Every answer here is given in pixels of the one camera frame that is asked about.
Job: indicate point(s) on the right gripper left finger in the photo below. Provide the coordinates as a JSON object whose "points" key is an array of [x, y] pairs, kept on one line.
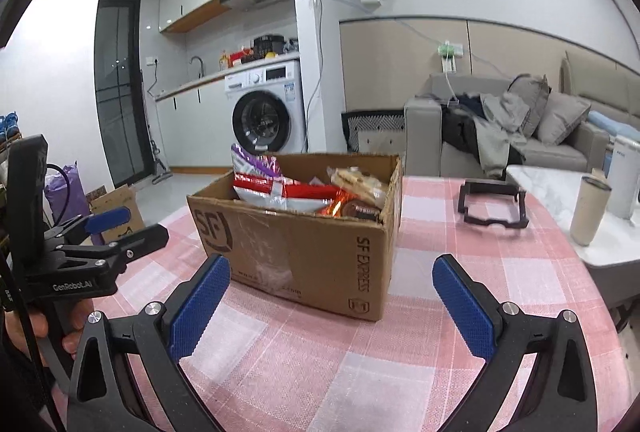
{"points": [[105, 396]]}

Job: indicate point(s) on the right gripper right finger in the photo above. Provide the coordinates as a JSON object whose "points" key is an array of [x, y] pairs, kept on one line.
{"points": [[559, 394]]}

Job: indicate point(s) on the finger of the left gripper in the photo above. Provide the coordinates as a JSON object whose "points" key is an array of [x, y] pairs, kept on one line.
{"points": [[108, 220], [133, 246]]}

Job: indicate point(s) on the white red noodle snack bag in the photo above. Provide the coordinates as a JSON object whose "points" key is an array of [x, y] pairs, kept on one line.
{"points": [[283, 193]]}

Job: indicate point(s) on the purple white snack bag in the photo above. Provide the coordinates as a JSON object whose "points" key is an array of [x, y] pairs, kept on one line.
{"points": [[244, 162]]}

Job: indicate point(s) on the red chocolate pie packet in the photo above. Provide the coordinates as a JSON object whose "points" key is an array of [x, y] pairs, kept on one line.
{"points": [[346, 204]]}

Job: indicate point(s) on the clear yellow biscuit packet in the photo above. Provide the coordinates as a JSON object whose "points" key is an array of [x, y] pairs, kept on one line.
{"points": [[363, 186]]}

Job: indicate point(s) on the left hand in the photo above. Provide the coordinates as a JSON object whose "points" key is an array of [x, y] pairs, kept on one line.
{"points": [[70, 342]]}

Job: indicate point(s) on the small cardboard box on floor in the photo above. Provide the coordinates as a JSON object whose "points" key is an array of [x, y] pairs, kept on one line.
{"points": [[123, 196]]}

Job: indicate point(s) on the dark glass door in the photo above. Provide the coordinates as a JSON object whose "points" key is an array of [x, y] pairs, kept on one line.
{"points": [[119, 91]]}

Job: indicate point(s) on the shoe rack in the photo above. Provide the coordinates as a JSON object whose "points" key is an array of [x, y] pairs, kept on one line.
{"points": [[9, 132]]}

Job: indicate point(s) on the beige cup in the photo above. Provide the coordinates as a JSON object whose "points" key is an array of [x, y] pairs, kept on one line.
{"points": [[590, 207]]}

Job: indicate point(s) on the white electric kettle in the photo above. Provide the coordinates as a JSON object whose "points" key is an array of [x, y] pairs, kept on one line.
{"points": [[623, 177]]}

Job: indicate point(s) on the white washing machine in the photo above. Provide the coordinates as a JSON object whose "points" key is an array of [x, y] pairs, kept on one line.
{"points": [[267, 108]]}

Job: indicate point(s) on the brown cardboard SF box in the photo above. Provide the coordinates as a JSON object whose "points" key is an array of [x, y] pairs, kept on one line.
{"points": [[338, 264]]}

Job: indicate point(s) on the grey clothes pile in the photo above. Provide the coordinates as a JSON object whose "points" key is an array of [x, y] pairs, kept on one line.
{"points": [[488, 127]]}

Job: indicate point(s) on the grey sofa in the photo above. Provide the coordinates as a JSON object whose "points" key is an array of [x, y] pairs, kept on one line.
{"points": [[613, 92]]}

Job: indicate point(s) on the grey cushion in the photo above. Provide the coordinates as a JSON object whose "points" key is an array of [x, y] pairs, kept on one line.
{"points": [[562, 115], [534, 91]]}

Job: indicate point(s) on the black patterned chair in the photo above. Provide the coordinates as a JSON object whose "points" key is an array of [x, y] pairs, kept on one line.
{"points": [[375, 131]]}

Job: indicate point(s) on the black plastic frame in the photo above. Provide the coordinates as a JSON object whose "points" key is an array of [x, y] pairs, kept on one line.
{"points": [[482, 202]]}

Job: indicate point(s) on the white wall socket strip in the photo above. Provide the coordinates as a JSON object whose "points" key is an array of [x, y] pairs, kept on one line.
{"points": [[448, 54]]}

